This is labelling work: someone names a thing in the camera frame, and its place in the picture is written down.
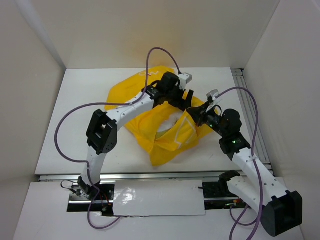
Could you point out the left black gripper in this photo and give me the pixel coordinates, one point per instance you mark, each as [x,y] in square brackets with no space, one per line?
[180,103]

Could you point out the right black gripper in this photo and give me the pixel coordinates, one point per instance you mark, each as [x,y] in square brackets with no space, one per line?
[198,113]

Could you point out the white pillow with yellow edge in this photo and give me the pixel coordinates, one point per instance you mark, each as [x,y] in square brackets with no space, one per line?
[168,124]

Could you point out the yellow pillowcase with white print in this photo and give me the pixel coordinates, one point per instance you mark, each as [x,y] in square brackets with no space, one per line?
[183,136]

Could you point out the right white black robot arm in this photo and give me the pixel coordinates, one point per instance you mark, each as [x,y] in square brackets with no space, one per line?
[278,209]

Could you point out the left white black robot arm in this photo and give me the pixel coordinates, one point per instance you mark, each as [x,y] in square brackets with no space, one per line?
[102,132]

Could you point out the white cover plate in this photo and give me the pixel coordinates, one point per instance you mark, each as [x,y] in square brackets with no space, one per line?
[135,198]

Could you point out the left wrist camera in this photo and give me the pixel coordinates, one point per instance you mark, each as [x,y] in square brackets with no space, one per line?
[184,79]

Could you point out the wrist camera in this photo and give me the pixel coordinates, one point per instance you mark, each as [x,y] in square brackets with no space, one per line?
[212,98]
[184,79]

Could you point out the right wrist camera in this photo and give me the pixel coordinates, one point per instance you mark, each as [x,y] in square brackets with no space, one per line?
[212,98]

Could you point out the aluminium rail right side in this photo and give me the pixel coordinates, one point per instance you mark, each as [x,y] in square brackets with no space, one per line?
[248,107]

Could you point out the aluminium rail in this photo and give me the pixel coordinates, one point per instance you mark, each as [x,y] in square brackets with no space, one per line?
[248,107]
[138,176]

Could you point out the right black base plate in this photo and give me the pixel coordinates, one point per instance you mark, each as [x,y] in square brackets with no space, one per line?
[217,199]

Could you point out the aluminium rail front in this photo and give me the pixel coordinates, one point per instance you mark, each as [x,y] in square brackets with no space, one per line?
[138,176]

